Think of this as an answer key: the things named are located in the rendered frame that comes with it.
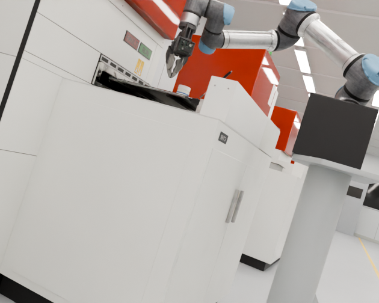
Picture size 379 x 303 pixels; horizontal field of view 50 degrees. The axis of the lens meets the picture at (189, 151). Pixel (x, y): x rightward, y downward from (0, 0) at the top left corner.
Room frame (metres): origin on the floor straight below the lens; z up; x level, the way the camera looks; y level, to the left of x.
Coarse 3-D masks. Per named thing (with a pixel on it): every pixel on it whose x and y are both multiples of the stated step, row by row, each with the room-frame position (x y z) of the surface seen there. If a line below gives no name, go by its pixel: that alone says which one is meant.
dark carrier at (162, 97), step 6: (144, 90) 1.68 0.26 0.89; (150, 90) 1.62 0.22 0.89; (150, 96) 1.81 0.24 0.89; (156, 96) 1.74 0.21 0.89; (162, 96) 1.68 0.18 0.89; (174, 96) 1.58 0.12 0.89; (162, 102) 1.89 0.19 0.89; (168, 102) 1.82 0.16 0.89; (174, 102) 1.75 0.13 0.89; (186, 102) 1.64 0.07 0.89; (180, 108) 1.89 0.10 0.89; (192, 108) 1.77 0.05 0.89
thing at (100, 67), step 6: (96, 66) 1.62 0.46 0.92; (102, 66) 1.63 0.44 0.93; (108, 66) 1.66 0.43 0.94; (96, 72) 1.61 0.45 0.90; (108, 72) 1.67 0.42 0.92; (114, 72) 1.71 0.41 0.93; (96, 78) 1.62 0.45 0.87; (120, 78) 1.76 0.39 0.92; (126, 78) 1.80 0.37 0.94; (96, 84) 1.63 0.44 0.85; (102, 84) 1.66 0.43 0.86; (114, 90) 1.75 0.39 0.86
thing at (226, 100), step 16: (224, 80) 1.30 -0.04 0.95; (208, 96) 1.31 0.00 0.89; (224, 96) 1.29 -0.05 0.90; (240, 96) 1.34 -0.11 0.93; (208, 112) 1.31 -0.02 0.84; (224, 112) 1.29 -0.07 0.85; (240, 112) 1.40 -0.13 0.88; (256, 112) 1.59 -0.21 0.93; (240, 128) 1.45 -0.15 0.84; (256, 128) 1.65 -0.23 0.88; (256, 144) 1.73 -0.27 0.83
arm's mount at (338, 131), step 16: (320, 96) 1.50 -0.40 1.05; (304, 112) 1.51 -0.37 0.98; (320, 112) 1.49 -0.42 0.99; (336, 112) 1.48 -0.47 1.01; (352, 112) 1.47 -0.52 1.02; (368, 112) 1.45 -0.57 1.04; (304, 128) 1.50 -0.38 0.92; (320, 128) 1.49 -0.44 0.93; (336, 128) 1.48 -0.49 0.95; (352, 128) 1.46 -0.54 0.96; (368, 128) 1.45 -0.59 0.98; (304, 144) 1.50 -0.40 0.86; (320, 144) 1.49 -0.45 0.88; (336, 144) 1.47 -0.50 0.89; (352, 144) 1.46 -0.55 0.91; (368, 144) 1.45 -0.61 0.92; (336, 160) 1.47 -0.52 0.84; (352, 160) 1.46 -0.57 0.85
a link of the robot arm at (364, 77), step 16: (304, 0) 1.72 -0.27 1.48; (288, 16) 1.72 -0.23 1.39; (304, 16) 1.67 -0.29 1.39; (288, 32) 1.75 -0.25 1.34; (304, 32) 1.69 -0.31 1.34; (320, 32) 1.64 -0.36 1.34; (320, 48) 1.65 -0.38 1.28; (336, 48) 1.59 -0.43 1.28; (352, 48) 1.59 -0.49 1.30; (336, 64) 1.62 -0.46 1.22; (352, 64) 1.54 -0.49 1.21; (368, 64) 1.49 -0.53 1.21; (352, 80) 1.56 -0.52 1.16; (368, 80) 1.50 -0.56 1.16; (368, 96) 1.56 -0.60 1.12
